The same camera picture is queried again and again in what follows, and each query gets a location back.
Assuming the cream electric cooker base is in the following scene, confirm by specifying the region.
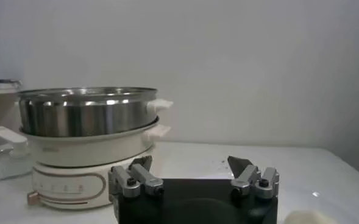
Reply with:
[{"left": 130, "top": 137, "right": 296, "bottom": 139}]
[{"left": 26, "top": 117, "right": 171, "bottom": 211}]

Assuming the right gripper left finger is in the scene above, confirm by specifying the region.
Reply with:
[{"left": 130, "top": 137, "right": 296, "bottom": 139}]
[{"left": 107, "top": 155, "right": 165, "bottom": 211}]

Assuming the glass lid with white handle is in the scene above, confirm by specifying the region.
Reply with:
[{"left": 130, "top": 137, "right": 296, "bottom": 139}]
[{"left": 0, "top": 125, "right": 34, "bottom": 183}]

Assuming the stainless steel steamer basket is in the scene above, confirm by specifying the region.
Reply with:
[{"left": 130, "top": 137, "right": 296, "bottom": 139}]
[{"left": 16, "top": 86, "right": 174, "bottom": 138}]

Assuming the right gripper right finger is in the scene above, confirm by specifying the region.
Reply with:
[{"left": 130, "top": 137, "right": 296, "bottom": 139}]
[{"left": 227, "top": 155, "right": 280, "bottom": 200}]

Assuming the white steamed baozi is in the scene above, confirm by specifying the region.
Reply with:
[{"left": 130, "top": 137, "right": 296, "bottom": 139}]
[{"left": 284, "top": 209, "right": 340, "bottom": 224}]

